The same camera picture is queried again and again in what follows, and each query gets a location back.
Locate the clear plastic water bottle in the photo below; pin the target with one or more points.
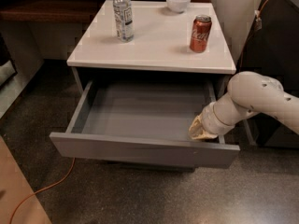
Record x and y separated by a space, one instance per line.
124 20

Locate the grey cabinet with white top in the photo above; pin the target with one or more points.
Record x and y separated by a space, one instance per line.
159 52

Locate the grey top drawer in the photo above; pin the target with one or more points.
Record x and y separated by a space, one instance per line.
143 123

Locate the white bowl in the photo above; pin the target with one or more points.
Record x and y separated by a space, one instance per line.
177 6

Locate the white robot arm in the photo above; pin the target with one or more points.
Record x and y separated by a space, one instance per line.
248 94

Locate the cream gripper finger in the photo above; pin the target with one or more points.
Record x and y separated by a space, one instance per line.
196 124
198 133

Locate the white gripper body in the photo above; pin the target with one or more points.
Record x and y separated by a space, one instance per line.
209 119

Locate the red coke can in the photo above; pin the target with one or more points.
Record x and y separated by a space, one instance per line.
200 33

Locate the dark cabinet at right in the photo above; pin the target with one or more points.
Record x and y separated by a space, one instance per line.
274 51

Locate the dark wooden shelf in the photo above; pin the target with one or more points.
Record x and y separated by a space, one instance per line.
68 11

